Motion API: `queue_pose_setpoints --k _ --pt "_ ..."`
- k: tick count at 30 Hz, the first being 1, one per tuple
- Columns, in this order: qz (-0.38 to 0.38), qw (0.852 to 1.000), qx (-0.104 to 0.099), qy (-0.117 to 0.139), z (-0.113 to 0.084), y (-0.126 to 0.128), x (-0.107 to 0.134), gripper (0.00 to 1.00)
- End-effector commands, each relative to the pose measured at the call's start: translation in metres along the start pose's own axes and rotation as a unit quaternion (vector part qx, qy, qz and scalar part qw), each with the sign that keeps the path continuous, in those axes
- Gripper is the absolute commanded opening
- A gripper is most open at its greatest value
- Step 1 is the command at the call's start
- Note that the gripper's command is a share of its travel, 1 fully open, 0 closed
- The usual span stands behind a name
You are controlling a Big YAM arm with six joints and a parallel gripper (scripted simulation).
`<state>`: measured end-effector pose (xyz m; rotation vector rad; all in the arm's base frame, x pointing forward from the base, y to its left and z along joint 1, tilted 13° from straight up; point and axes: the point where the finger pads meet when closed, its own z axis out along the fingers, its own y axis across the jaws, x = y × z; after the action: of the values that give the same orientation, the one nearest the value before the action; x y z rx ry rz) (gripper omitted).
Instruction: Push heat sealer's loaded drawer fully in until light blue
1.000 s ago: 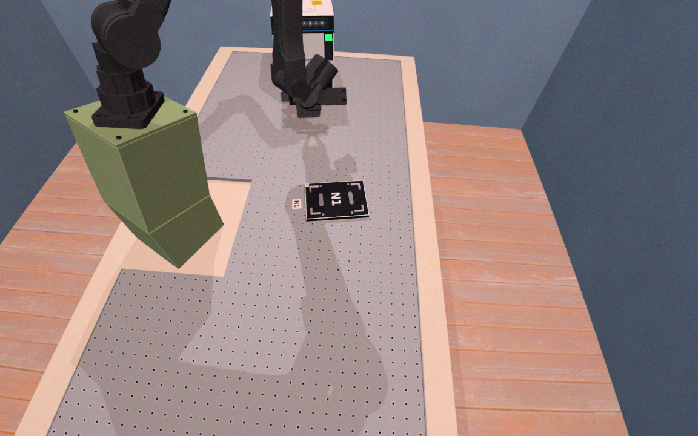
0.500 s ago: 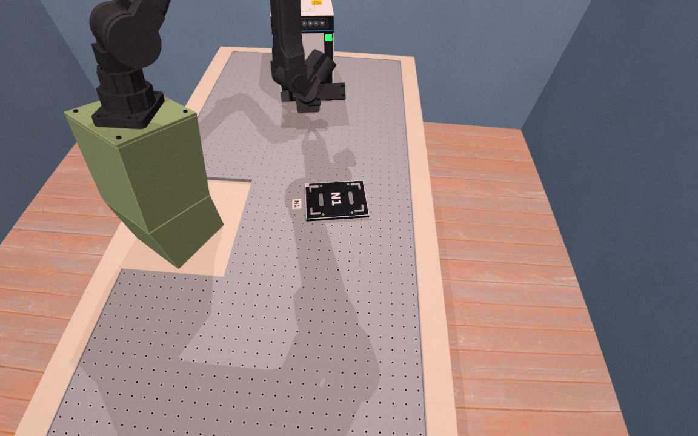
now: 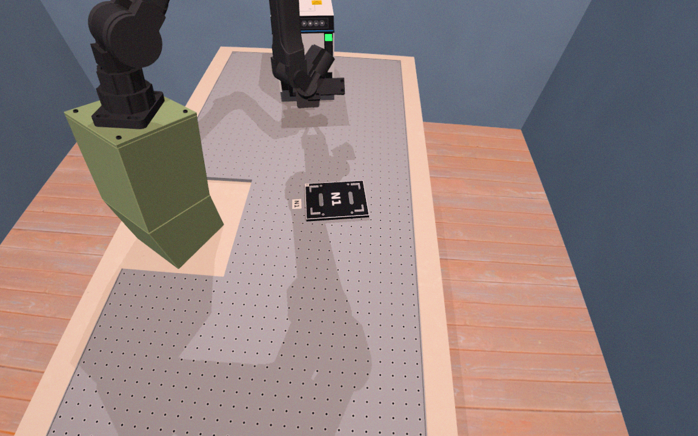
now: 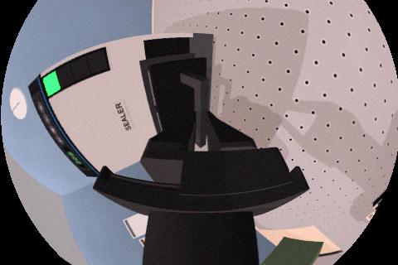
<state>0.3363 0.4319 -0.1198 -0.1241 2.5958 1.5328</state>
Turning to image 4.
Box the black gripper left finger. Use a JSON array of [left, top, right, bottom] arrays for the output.
[[144, 111, 197, 151]]

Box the small white label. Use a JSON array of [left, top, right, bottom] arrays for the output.
[[366, 212, 375, 221]]

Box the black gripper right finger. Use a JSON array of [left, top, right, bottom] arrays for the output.
[[206, 111, 257, 151]]

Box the white benchtop heat sealer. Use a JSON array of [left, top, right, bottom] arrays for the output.
[[28, 33, 213, 177]]

